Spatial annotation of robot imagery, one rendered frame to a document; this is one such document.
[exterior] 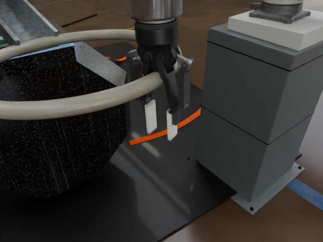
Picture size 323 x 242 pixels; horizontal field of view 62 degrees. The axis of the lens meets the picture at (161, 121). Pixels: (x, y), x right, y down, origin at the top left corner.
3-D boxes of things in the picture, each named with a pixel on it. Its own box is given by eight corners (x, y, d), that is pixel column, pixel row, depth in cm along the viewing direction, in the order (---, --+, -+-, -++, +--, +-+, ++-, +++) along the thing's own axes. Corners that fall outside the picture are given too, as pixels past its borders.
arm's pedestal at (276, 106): (236, 128, 190) (260, 8, 143) (304, 169, 158) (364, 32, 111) (183, 160, 165) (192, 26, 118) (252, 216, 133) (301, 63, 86)
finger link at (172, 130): (173, 104, 55) (177, 104, 54) (174, 133, 58) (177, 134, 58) (166, 110, 52) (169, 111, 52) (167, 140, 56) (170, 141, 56)
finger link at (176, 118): (175, 99, 53) (188, 102, 51) (175, 121, 55) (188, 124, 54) (170, 102, 52) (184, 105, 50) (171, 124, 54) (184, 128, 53)
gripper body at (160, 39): (188, 16, 46) (188, 67, 51) (147, 13, 50) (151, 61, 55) (166, 25, 41) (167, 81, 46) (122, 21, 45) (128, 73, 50)
